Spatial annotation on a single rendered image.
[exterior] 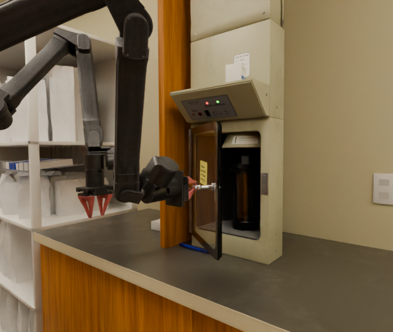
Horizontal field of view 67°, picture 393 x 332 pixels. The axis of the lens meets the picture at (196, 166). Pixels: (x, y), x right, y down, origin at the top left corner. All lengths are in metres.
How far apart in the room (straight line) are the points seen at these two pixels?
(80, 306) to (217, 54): 1.09
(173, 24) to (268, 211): 0.76
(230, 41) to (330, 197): 0.74
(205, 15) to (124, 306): 1.05
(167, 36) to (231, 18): 0.24
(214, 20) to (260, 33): 0.19
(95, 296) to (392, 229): 1.13
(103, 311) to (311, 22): 1.41
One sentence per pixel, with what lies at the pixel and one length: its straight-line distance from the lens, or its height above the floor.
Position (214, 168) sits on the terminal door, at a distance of 0.85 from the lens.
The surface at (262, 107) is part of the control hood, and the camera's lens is 0.92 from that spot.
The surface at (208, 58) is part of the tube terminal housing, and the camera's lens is 1.13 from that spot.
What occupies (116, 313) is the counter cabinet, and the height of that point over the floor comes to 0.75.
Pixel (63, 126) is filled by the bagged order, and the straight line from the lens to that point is 1.91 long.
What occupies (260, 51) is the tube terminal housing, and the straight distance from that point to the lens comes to 1.02.
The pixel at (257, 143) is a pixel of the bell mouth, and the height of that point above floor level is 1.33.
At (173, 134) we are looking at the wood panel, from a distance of 1.13.
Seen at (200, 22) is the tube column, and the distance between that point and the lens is 1.19.
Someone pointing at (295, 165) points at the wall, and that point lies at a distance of 1.38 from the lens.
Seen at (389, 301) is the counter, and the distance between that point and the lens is 0.91.
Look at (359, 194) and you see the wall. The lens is 1.33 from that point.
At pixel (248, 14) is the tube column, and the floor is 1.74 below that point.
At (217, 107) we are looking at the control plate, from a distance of 0.99.
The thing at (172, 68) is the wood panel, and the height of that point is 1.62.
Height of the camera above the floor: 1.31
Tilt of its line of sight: 3 degrees down
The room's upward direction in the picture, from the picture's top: straight up
